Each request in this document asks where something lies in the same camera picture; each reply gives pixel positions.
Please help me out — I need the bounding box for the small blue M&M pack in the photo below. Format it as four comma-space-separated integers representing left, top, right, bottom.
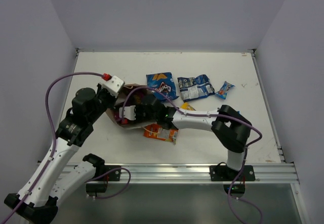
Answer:
215, 81, 235, 100

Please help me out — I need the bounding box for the brown paper bag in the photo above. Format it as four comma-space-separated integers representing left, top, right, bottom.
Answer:
106, 84, 156, 129

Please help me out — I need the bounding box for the aluminium front rail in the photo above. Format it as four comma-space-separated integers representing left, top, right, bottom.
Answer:
63, 162, 301, 184

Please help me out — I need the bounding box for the orange snack bag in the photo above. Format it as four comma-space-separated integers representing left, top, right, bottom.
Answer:
143, 124, 178, 145

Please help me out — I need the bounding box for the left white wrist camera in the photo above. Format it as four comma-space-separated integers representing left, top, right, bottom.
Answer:
102, 74, 125, 98

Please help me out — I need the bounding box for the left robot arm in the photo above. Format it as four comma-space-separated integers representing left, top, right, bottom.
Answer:
5, 79, 124, 223

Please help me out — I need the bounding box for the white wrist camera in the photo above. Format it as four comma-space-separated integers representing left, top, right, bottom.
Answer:
102, 74, 125, 98
118, 105, 136, 123

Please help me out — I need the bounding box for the purple snack bag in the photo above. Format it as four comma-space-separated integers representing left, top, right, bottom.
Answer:
126, 88, 147, 106

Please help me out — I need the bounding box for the yellow M&M pack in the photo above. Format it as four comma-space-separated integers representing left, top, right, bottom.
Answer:
180, 102, 195, 111

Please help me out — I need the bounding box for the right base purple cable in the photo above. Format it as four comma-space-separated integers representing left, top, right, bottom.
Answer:
226, 172, 264, 224

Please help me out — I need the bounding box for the blue Doritos bag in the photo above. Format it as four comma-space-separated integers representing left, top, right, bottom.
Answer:
146, 72, 179, 101

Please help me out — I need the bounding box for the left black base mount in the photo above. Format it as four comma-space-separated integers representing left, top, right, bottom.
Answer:
86, 165, 120, 196

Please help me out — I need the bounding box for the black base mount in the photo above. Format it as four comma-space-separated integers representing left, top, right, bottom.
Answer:
209, 162, 256, 195
86, 165, 120, 196

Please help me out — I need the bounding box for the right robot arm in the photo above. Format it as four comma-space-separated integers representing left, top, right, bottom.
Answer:
134, 95, 252, 180

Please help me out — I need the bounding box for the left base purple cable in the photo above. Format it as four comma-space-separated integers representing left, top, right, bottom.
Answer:
87, 167, 132, 201

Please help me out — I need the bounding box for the blue white cookie bag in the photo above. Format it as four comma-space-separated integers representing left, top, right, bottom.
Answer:
177, 74, 215, 102

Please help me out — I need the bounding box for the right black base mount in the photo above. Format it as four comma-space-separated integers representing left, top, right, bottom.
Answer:
209, 162, 256, 195

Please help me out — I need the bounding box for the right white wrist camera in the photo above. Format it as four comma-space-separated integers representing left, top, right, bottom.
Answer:
118, 105, 136, 123

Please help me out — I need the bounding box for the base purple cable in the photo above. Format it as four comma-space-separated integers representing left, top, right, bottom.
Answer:
87, 167, 132, 201
226, 172, 264, 224

